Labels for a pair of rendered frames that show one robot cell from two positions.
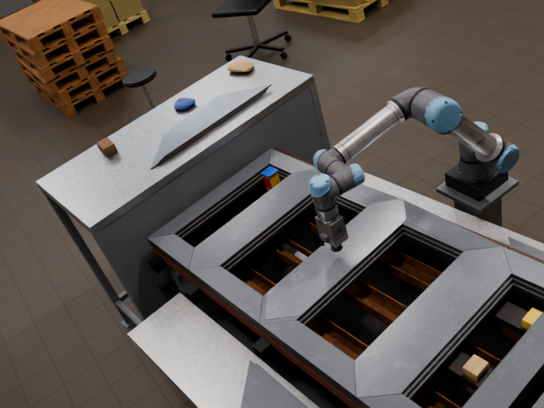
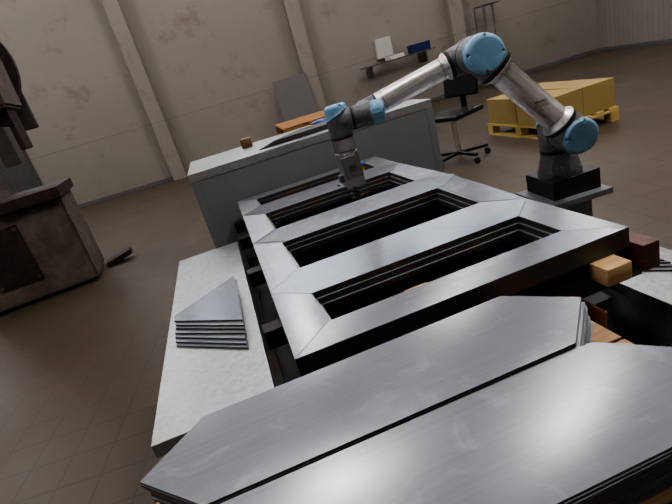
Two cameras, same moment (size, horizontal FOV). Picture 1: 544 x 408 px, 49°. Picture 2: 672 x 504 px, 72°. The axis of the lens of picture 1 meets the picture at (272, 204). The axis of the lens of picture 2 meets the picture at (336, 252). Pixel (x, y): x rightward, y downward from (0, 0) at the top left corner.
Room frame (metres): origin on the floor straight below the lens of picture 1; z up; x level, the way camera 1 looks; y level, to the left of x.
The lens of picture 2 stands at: (0.06, -0.60, 1.32)
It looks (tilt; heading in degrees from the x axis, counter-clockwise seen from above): 21 degrees down; 20
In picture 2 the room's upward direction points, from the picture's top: 16 degrees counter-clockwise
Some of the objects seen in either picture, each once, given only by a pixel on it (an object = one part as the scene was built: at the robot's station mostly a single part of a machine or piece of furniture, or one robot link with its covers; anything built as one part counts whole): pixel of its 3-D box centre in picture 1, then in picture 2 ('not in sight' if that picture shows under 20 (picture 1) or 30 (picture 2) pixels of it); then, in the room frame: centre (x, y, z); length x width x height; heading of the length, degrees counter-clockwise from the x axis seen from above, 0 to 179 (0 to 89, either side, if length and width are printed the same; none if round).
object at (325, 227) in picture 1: (328, 227); (346, 168); (1.57, -0.16, 1.01); 0.10 x 0.09 x 0.16; 117
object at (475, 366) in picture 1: (475, 368); not in sight; (1.00, -0.42, 0.79); 0.06 x 0.05 x 0.04; 120
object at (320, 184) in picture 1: (323, 192); (338, 121); (1.58, -0.18, 1.16); 0.09 x 0.08 x 0.11; 106
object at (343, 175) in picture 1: (344, 176); (367, 113); (1.62, -0.27, 1.16); 0.11 x 0.11 x 0.08; 16
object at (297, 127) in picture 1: (244, 231); (341, 233); (2.33, 0.18, 0.50); 1.30 x 0.04 x 1.01; 120
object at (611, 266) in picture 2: not in sight; (610, 270); (1.02, -0.81, 0.79); 0.06 x 0.05 x 0.04; 120
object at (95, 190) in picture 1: (178, 130); (303, 136); (2.57, 0.32, 1.03); 1.30 x 0.60 x 0.04; 120
